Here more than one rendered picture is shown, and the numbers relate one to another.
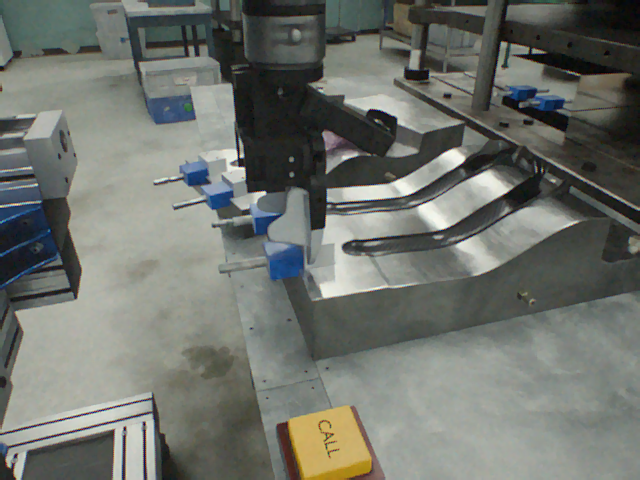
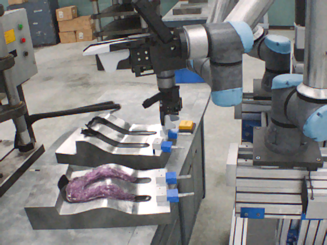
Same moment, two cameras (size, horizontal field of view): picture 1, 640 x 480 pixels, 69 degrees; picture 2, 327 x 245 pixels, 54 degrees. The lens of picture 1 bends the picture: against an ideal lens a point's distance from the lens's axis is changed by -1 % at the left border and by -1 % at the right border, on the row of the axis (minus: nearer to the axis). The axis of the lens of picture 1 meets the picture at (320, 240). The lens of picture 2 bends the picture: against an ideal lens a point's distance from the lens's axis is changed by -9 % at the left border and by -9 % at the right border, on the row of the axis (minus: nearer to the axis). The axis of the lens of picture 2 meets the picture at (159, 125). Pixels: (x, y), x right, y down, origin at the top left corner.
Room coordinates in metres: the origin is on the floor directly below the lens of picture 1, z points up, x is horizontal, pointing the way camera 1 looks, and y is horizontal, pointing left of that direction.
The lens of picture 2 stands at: (1.58, 0.76, 1.62)
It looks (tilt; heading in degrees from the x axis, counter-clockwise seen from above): 27 degrees down; 215
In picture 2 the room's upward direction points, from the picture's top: 6 degrees counter-clockwise
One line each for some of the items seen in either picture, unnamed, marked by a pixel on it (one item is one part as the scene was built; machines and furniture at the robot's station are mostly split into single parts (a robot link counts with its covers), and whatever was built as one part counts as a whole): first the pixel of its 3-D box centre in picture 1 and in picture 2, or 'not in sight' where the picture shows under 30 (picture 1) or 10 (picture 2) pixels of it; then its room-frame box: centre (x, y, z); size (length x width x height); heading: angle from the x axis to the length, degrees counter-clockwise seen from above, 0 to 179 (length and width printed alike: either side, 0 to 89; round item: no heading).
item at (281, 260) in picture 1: (275, 259); (176, 133); (0.46, 0.05, 0.89); 0.13 x 0.05 x 0.05; 106
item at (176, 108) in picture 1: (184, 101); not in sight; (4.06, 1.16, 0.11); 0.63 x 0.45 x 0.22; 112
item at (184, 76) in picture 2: not in sight; (191, 70); (-2.37, -1.39, 0.11); 0.61 x 0.41 x 0.22; 112
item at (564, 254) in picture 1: (457, 226); (114, 140); (0.58, -0.20, 0.87); 0.50 x 0.26 x 0.14; 106
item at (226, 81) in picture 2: not in sight; (223, 78); (0.87, 0.46, 1.34); 0.11 x 0.08 x 0.11; 44
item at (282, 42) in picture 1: (285, 40); (166, 81); (0.46, 0.03, 1.13); 0.08 x 0.08 x 0.05
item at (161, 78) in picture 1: (180, 76); not in sight; (4.05, 1.17, 0.32); 0.60 x 0.40 x 0.22; 116
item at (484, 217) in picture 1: (448, 193); (115, 132); (0.59, -0.18, 0.92); 0.35 x 0.16 x 0.09; 106
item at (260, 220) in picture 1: (259, 218); (169, 146); (0.56, 0.08, 0.89); 0.13 x 0.05 x 0.05; 106
